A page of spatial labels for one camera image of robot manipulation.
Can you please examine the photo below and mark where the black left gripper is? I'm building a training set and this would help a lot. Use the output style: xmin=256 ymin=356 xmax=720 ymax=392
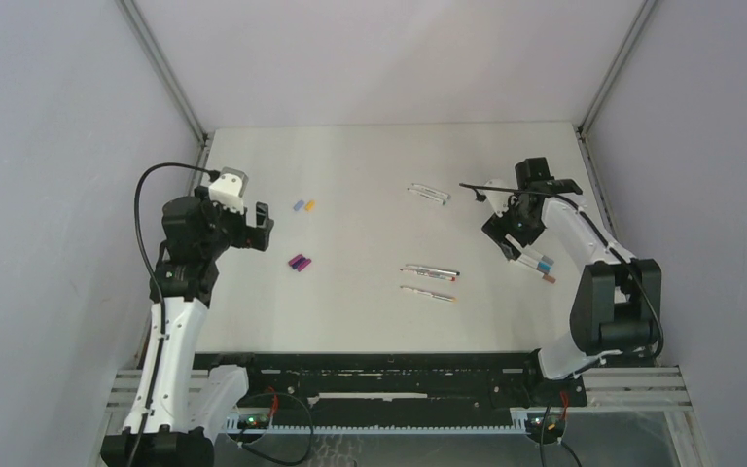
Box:
xmin=195 ymin=186 xmax=272 ymax=260

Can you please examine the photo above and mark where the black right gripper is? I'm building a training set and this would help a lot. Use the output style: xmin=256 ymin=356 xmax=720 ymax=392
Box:
xmin=484 ymin=192 xmax=547 ymax=259

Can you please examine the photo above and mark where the magenta pen cap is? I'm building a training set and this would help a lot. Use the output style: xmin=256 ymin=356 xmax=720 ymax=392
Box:
xmin=297 ymin=259 xmax=312 ymax=271
xmin=288 ymin=254 xmax=304 ymax=269

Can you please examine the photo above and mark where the white green marker pen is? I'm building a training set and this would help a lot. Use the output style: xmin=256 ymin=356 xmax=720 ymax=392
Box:
xmin=407 ymin=188 xmax=447 ymax=205

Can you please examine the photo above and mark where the white red marker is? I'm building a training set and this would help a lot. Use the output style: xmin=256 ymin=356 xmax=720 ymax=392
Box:
xmin=400 ymin=268 xmax=457 ymax=282

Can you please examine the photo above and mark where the white yellow marker pen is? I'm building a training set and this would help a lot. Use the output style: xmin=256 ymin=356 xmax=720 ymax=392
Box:
xmin=400 ymin=285 xmax=457 ymax=303

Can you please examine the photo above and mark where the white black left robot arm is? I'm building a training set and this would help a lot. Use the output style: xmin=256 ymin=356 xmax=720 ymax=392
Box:
xmin=100 ymin=196 xmax=274 ymax=466

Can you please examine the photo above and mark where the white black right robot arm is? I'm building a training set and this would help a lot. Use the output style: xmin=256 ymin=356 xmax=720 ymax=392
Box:
xmin=473 ymin=158 xmax=664 ymax=405

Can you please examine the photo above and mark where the white blue capped marker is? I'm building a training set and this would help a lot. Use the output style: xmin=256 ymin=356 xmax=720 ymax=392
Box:
xmin=516 ymin=254 xmax=551 ymax=274

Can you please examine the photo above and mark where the left controller board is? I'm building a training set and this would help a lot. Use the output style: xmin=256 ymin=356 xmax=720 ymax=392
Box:
xmin=235 ymin=414 xmax=272 ymax=432

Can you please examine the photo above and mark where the controller board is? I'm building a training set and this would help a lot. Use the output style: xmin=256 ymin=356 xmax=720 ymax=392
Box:
xmin=235 ymin=414 xmax=272 ymax=432
xmin=526 ymin=415 xmax=565 ymax=433

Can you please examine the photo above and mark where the right controller board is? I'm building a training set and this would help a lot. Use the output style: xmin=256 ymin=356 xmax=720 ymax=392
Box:
xmin=526 ymin=415 xmax=565 ymax=433

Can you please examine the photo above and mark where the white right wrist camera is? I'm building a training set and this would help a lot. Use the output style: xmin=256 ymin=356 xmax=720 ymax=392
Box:
xmin=483 ymin=179 xmax=512 ymax=217

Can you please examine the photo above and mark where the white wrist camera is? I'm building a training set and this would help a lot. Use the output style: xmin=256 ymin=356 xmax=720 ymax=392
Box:
xmin=483 ymin=179 xmax=512 ymax=217
xmin=208 ymin=167 xmax=249 ymax=214

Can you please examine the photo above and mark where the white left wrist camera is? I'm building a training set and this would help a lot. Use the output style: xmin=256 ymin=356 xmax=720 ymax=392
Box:
xmin=208 ymin=167 xmax=249 ymax=214

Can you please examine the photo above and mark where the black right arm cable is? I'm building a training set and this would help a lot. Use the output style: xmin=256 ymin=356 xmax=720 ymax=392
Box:
xmin=458 ymin=182 xmax=666 ymax=362

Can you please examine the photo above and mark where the white cable duct strip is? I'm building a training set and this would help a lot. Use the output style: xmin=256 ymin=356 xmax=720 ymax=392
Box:
xmin=222 ymin=412 xmax=529 ymax=436

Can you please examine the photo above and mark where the aluminium frame rail right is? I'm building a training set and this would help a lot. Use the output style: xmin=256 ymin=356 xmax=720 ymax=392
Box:
xmin=574 ymin=0 xmax=661 ymax=238

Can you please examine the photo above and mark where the aluminium frame rail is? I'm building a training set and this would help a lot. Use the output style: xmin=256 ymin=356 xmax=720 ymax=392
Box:
xmin=116 ymin=0 xmax=210 ymax=166
xmin=574 ymin=0 xmax=661 ymax=238

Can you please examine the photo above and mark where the aluminium frame rail left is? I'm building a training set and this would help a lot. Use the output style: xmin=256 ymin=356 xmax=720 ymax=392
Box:
xmin=116 ymin=0 xmax=210 ymax=166

